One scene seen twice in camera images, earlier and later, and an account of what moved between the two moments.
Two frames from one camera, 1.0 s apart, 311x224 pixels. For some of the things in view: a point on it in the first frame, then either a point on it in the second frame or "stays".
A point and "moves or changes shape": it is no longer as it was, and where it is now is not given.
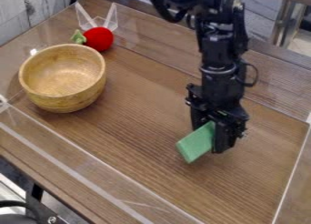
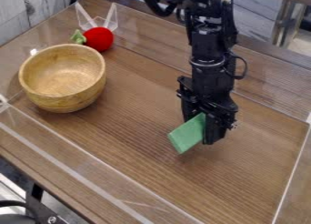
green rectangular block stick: (195, 145) moves or changes shape
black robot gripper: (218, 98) to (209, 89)
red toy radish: (97, 37) stays
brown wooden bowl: (61, 77) stays
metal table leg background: (290, 23) stays
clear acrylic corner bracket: (87, 22) stays
